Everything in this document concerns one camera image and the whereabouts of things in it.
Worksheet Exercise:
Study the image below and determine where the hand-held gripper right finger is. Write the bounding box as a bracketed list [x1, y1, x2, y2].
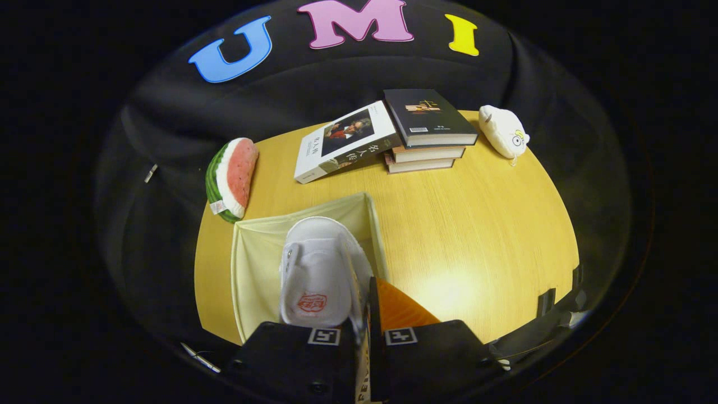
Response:
[367, 277, 505, 404]

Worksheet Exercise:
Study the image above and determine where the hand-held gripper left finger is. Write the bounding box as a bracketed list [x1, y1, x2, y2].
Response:
[227, 320, 360, 404]

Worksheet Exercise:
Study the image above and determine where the white canvas shoe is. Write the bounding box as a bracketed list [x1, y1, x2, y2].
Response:
[279, 216, 375, 404]

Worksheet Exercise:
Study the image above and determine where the cream fabric storage box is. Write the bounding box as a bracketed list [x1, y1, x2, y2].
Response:
[231, 192, 389, 344]

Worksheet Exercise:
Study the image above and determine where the brown cover book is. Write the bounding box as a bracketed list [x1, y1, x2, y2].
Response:
[385, 154, 455, 174]
[392, 145, 466, 164]

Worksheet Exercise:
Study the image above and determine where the watermelon slice plush toy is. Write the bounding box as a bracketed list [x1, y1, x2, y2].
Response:
[205, 137, 259, 224]

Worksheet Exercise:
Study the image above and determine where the white portrait cover book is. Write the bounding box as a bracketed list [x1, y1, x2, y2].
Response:
[294, 100, 402, 184]

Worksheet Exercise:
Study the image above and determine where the white plush toy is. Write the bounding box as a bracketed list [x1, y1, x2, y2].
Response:
[478, 105, 530, 164]

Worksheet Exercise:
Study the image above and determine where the black cover book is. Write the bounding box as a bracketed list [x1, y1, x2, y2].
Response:
[384, 89, 478, 149]

